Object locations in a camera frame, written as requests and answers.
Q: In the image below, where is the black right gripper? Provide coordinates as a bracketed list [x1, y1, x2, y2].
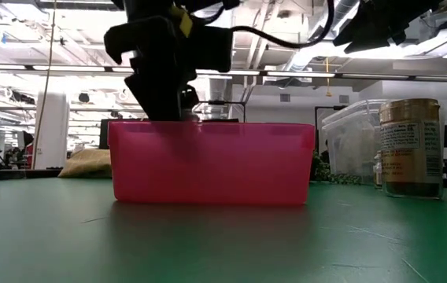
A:
[332, 0, 444, 55]

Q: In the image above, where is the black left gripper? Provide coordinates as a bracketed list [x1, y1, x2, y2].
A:
[103, 14, 201, 122]

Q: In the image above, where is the pink translucent plastic bin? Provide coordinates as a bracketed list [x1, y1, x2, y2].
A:
[107, 119, 316, 207]

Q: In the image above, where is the black computer monitor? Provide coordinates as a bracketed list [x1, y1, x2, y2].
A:
[98, 117, 111, 150]

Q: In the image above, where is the yellow tag on gripper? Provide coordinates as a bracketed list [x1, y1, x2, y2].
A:
[169, 5, 194, 39]

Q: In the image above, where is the clear plastic storage container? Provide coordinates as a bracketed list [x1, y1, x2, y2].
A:
[320, 98, 390, 186]

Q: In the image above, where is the tan burlap sack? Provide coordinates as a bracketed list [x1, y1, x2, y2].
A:
[57, 148, 113, 179]

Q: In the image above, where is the white room column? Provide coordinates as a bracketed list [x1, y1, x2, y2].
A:
[33, 89, 71, 171]

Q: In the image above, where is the gold-lid glass spice jar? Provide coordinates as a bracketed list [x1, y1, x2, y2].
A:
[379, 97, 445, 200]

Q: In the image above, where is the small clear glass jar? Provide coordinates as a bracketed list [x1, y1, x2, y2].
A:
[372, 151, 384, 189]

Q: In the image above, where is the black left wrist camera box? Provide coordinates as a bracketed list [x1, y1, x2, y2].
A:
[195, 26, 235, 74]

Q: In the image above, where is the horizontal metal frame rail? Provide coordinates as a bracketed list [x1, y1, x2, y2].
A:
[0, 63, 447, 83]

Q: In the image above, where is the black left camera cable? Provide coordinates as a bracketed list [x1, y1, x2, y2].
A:
[229, 0, 335, 50]

